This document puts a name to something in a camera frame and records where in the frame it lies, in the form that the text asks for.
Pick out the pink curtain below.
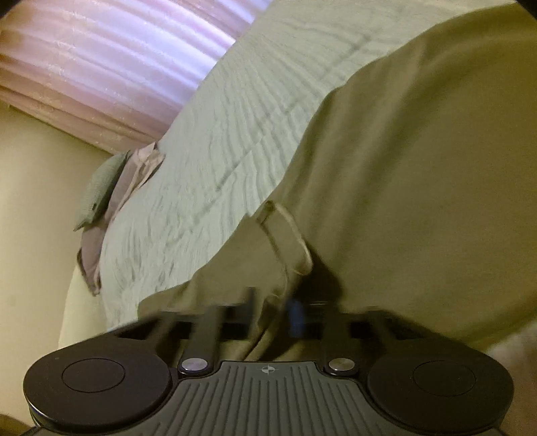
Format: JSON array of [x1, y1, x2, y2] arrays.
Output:
[[1, 1, 267, 152]]

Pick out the mauve pillow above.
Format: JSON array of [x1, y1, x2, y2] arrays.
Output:
[[77, 143, 165, 295]]

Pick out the cream padded headboard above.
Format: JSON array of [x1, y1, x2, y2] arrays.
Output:
[[58, 264, 106, 349]]

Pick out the olive brown pants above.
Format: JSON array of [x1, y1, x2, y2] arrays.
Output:
[[138, 5, 536, 361]]

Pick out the green checked pillow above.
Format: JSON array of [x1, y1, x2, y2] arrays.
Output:
[[74, 152, 129, 232]]

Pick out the striped grey bed quilt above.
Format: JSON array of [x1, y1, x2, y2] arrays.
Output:
[[98, 0, 514, 330]]

